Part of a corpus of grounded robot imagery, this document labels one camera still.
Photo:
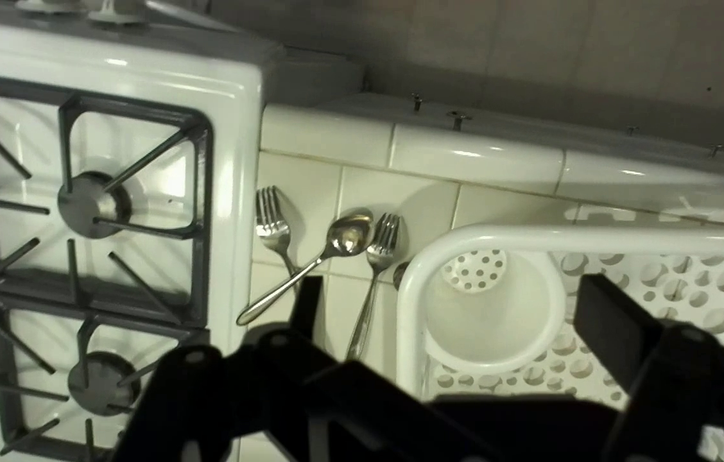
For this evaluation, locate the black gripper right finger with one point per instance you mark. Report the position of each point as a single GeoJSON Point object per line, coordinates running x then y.
{"type": "Point", "coordinates": [686, 393]}

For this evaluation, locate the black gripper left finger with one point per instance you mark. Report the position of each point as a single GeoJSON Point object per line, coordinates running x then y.
{"type": "Point", "coordinates": [234, 402]}

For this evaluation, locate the white plastic dish rack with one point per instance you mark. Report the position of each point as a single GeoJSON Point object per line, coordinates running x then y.
{"type": "Point", "coordinates": [500, 324]}

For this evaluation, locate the dark round burner cap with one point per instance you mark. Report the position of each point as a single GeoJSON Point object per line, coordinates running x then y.
{"type": "Point", "coordinates": [94, 206]}
{"type": "Point", "coordinates": [101, 384]}

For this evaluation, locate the silver fork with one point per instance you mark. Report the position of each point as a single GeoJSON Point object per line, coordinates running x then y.
{"type": "Point", "coordinates": [380, 246]}
{"type": "Point", "coordinates": [273, 224]}

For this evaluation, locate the large silver spoon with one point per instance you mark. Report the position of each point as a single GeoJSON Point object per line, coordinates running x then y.
{"type": "Point", "coordinates": [351, 233]}

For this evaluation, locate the white stove knob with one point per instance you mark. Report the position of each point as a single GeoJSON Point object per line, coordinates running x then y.
{"type": "Point", "coordinates": [120, 12]}

